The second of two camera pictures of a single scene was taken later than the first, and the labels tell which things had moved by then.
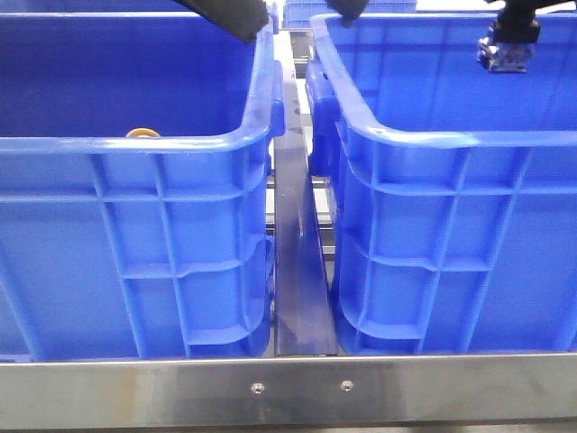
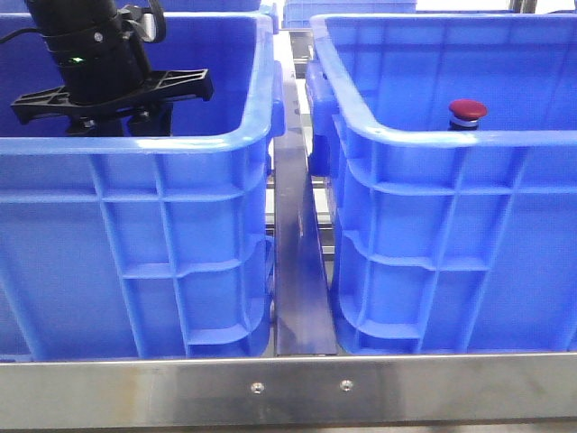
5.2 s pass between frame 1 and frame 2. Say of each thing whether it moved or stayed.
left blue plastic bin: stayed
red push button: moved
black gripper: moved
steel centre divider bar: stayed
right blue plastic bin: stayed
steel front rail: stayed
